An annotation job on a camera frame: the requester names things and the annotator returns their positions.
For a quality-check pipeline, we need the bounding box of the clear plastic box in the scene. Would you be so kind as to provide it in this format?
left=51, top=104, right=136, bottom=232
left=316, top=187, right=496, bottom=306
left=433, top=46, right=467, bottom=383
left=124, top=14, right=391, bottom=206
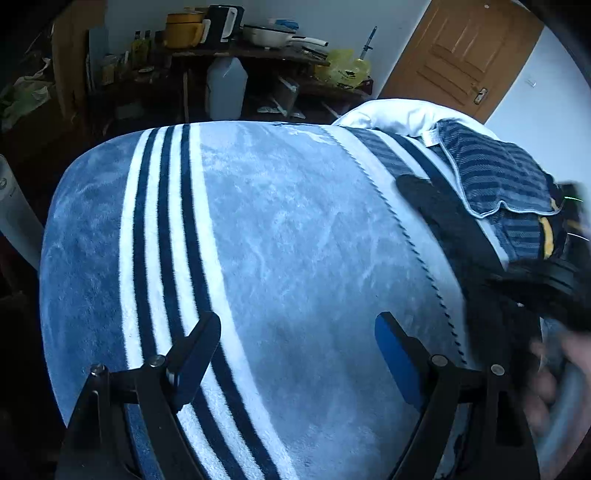
left=271, top=74, right=302, bottom=116

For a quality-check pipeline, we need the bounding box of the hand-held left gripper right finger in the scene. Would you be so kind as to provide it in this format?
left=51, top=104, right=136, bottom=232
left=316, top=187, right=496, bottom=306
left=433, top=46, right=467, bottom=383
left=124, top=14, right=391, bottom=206
left=375, top=311, right=541, bottom=480

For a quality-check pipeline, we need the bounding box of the pale crumpled plastic bag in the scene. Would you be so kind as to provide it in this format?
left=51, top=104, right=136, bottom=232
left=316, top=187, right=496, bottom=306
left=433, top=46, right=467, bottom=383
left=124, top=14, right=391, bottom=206
left=0, top=58, right=55, bottom=131

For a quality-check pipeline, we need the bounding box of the black garment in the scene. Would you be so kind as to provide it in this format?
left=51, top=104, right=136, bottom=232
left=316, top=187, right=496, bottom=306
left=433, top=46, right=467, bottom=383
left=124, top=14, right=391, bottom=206
left=395, top=174, right=543, bottom=386

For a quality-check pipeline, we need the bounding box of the yellow plastic bag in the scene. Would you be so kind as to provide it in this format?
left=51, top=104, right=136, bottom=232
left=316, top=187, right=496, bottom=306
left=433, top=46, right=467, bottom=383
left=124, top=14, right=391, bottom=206
left=314, top=48, right=373, bottom=88

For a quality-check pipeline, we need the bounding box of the blue-handled sharpening rod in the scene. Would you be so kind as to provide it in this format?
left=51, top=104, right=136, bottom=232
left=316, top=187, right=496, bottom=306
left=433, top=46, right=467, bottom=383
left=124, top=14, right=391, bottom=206
left=361, top=26, right=379, bottom=61

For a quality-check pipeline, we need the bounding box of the yellow cooking pot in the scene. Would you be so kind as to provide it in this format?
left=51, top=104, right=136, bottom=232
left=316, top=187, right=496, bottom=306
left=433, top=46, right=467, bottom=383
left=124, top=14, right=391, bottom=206
left=163, top=11, right=206, bottom=49

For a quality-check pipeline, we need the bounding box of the person's right hand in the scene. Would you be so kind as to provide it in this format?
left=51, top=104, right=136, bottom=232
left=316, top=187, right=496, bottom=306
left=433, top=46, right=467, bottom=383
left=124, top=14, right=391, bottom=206
left=526, top=330, right=591, bottom=444

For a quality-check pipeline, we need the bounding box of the dark wooden table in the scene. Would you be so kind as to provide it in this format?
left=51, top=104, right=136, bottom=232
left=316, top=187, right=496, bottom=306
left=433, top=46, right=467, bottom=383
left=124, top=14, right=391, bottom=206
left=88, top=44, right=376, bottom=136

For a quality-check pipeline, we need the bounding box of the white tower appliance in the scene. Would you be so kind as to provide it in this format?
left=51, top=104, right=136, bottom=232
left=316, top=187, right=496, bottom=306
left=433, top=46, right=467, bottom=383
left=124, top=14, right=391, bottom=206
left=0, top=154, right=45, bottom=269

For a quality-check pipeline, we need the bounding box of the white pillow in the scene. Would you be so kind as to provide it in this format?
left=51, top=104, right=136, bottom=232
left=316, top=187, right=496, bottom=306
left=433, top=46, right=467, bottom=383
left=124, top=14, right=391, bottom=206
left=332, top=98, right=502, bottom=140

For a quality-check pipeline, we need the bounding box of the white frying pan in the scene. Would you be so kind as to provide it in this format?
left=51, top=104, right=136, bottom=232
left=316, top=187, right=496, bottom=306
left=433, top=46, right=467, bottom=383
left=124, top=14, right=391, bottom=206
left=242, top=24, right=330, bottom=49

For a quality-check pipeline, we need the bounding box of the brown wooden cabinet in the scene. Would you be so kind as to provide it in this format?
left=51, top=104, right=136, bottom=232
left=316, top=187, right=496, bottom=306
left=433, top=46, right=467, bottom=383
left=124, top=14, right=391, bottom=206
left=50, top=0, right=110, bottom=121

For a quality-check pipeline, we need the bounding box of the wooden door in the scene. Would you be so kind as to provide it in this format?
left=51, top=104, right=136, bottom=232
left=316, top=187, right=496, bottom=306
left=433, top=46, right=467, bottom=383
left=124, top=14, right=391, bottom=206
left=379, top=0, right=546, bottom=123

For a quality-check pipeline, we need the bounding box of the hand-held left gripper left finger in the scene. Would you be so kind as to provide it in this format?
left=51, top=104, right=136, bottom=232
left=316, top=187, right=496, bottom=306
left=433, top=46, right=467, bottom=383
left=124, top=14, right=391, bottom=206
left=55, top=311, right=222, bottom=480

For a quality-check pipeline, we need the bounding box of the blue striped bed blanket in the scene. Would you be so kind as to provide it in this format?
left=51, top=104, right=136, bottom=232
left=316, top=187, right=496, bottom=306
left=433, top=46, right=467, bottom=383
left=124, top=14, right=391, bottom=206
left=39, top=121, right=509, bottom=480

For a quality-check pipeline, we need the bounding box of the clear plastic jug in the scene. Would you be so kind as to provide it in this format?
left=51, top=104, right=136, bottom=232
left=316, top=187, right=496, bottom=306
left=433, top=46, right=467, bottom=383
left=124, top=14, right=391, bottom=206
left=205, top=56, right=248, bottom=122

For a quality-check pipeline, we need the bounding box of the black electric kettle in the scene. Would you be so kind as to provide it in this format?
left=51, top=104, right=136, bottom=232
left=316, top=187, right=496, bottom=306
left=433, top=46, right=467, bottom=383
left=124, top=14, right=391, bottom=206
left=202, top=4, right=246, bottom=45

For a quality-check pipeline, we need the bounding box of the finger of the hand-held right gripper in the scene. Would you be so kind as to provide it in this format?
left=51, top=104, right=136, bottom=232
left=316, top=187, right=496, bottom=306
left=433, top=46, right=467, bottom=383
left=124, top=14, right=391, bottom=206
left=490, top=257, right=579, bottom=306

